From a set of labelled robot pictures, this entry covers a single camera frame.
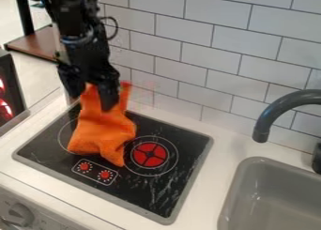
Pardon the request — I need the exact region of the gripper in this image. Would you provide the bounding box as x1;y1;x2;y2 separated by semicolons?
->
54;23;123;113

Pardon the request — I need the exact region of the tap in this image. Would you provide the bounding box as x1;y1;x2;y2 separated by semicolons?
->
251;88;321;176

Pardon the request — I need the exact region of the toy stove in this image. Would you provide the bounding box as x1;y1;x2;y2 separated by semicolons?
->
11;101;216;226

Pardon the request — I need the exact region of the orange cloth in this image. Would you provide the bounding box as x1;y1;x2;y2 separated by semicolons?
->
66;80;138;168

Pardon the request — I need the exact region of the toy sink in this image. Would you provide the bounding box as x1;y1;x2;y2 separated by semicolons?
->
217;156;321;230

